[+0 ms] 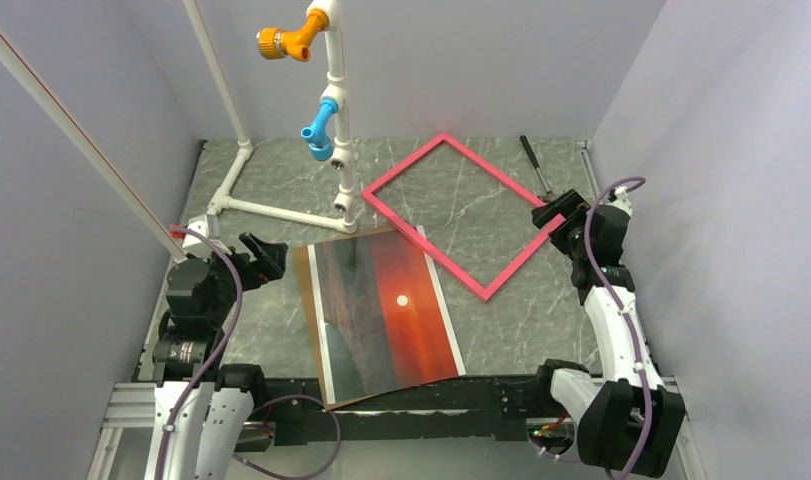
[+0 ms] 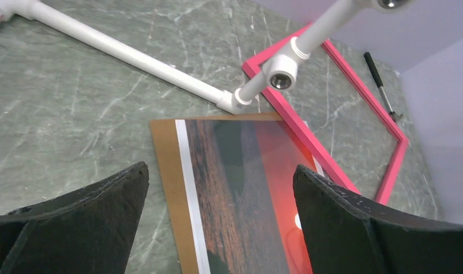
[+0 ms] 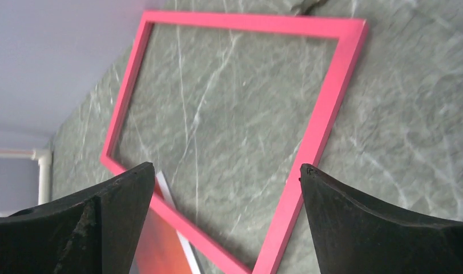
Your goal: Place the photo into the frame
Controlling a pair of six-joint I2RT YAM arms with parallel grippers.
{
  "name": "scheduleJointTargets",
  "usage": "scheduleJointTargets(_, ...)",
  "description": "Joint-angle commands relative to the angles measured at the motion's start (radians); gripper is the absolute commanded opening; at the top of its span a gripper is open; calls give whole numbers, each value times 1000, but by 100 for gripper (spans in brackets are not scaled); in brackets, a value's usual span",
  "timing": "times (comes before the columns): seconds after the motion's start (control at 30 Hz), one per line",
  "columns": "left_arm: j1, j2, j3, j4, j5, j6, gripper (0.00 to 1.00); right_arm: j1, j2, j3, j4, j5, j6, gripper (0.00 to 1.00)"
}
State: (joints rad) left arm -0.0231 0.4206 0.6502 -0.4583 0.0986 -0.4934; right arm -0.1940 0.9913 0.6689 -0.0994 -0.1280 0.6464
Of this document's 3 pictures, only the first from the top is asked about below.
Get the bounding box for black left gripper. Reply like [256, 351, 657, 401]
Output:
[193, 231, 287, 325]

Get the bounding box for pink picture frame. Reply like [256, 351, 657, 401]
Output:
[361, 132, 567, 302]

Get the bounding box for sunset photo print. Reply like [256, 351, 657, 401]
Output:
[306, 225, 467, 407]

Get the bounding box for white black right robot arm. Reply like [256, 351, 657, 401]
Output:
[531, 189, 686, 478]

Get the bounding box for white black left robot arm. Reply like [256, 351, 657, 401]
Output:
[145, 233, 288, 479]

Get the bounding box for brown cardboard backing board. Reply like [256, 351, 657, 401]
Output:
[292, 225, 467, 412]

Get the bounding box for blue pipe nozzle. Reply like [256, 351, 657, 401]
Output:
[300, 98, 339, 161]

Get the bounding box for orange pipe nozzle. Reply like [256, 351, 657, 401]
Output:
[256, 9, 330, 62]

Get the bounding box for white PVC pipe stand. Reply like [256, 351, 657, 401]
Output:
[0, 1, 343, 261]

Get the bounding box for small black-handled hammer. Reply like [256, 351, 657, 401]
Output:
[518, 135, 556, 203]

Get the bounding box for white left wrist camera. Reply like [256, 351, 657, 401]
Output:
[169, 214, 227, 258]

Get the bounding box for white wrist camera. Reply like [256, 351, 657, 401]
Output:
[169, 214, 227, 258]
[607, 186, 633, 217]

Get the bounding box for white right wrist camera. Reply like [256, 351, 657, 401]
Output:
[607, 186, 633, 217]

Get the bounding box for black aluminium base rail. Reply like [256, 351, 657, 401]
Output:
[86, 374, 701, 480]

